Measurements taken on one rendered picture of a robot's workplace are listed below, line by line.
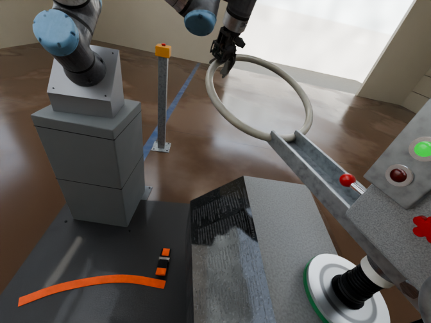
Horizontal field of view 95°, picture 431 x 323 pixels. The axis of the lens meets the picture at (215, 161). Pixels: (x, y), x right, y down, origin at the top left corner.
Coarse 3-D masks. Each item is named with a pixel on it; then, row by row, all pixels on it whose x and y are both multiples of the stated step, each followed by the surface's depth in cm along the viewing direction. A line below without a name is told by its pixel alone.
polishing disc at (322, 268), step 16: (320, 256) 62; (336, 256) 63; (320, 272) 57; (336, 272) 58; (320, 288) 54; (320, 304) 51; (336, 304) 51; (368, 304) 53; (384, 304) 54; (336, 320) 48; (352, 320) 49; (368, 320) 50; (384, 320) 50
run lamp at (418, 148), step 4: (416, 144) 29; (420, 144) 28; (424, 144) 28; (428, 144) 28; (416, 148) 29; (420, 148) 28; (424, 148) 28; (428, 148) 28; (416, 152) 29; (420, 152) 28; (424, 152) 28; (428, 152) 28; (424, 156) 28
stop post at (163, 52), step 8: (160, 48) 169; (168, 48) 169; (160, 56) 174; (168, 56) 173; (160, 64) 179; (160, 72) 183; (160, 80) 187; (160, 88) 192; (160, 96) 196; (160, 104) 202; (160, 112) 207; (160, 120) 212; (160, 128) 218; (160, 136) 224; (160, 144) 231; (168, 144) 243; (168, 152) 231
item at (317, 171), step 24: (288, 144) 64; (312, 144) 67; (312, 168) 64; (336, 168) 60; (312, 192) 55; (336, 192) 50; (336, 216) 49; (360, 240) 44; (384, 264) 40; (408, 288) 36
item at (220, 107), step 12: (216, 60) 82; (240, 60) 91; (252, 60) 93; (264, 60) 94; (276, 72) 95; (216, 96) 71; (300, 96) 91; (216, 108) 71; (228, 120) 70; (240, 120) 69; (312, 120) 82; (252, 132) 69; (264, 132) 70
